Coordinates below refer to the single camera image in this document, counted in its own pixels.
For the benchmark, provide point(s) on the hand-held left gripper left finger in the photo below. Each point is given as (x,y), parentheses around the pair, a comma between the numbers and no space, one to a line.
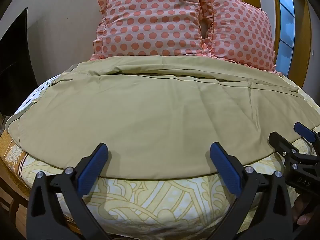
(93,166)

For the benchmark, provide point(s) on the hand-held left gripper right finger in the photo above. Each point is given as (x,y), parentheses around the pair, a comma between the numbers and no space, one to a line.
(226,168)

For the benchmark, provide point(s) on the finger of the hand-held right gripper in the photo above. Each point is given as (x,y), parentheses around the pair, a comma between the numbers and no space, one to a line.
(282,143)
(305,130)

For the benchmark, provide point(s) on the person's right hand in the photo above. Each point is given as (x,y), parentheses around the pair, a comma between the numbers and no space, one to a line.
(303,220)

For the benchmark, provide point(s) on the yellow patterned bed sheet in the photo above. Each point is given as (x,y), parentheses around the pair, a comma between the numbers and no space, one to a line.
(155,202)

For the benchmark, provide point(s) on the glass window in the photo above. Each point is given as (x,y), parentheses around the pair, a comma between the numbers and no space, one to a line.
(286,30)

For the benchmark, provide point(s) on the small pink polka dot pillow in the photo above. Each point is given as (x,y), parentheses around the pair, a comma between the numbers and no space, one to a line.
(242,32)

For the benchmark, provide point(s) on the black television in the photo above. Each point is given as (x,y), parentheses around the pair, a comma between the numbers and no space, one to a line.
(13,67)

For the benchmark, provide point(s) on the large pink polka dot pillow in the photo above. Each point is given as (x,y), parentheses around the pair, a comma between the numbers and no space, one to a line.
(152,22)

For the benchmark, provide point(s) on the wooden bed frame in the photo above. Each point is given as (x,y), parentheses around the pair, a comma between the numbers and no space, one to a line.
(13,201)

